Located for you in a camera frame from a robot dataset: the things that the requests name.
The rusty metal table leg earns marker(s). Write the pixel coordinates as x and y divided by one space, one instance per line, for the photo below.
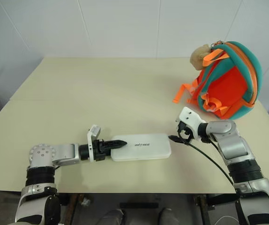
203 208
73 208

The grey rounded shape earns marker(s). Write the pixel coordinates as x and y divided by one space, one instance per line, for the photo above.
114 216
169 216

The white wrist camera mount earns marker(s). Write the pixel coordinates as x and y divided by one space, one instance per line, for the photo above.
93 138
190 119

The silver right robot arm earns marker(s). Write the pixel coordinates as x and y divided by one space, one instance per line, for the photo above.
235 150

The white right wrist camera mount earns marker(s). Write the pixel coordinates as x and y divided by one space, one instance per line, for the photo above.
190 119

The orange and teal backpack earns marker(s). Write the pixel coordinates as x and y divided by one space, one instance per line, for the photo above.
228 82

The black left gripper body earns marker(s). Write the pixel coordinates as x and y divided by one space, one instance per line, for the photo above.
99 151

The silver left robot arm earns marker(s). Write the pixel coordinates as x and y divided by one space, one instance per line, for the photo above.
63 154

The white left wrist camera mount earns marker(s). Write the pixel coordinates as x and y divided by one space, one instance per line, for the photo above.
93 138

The white box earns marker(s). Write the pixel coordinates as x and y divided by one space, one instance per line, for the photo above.
143 147

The black bar under table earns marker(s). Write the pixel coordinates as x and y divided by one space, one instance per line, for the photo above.
139 205

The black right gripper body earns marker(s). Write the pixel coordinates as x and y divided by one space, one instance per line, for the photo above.
184 131

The beige plush toy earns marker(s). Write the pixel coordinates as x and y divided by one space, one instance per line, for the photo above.
198 56

